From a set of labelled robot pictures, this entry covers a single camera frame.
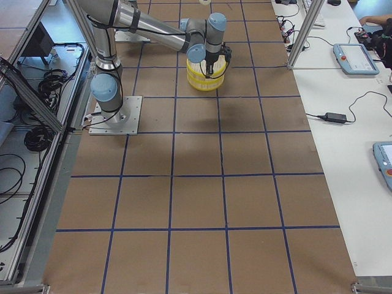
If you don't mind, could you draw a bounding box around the aluminium frame post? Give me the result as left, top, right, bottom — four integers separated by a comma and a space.
287, 0, 325, 69

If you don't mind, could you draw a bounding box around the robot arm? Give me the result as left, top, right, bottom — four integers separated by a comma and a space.
77, 1, 232, 123

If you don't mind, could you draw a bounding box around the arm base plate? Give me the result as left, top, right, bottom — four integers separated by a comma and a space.
88, 96, 143, 135

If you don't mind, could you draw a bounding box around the yellow steamer layer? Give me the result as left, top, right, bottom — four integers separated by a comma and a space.
187, 72, 224, 92
186, 55, 228, 81

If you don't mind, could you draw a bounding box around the black power adapter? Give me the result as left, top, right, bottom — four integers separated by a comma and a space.
317, 112, 347, 124

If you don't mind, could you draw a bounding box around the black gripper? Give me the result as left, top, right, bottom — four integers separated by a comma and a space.
205, 42, 232, 77

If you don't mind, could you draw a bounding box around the blue teach pendant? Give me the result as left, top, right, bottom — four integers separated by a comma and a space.
372, 141, 392, 190
333, 43, 379, 75

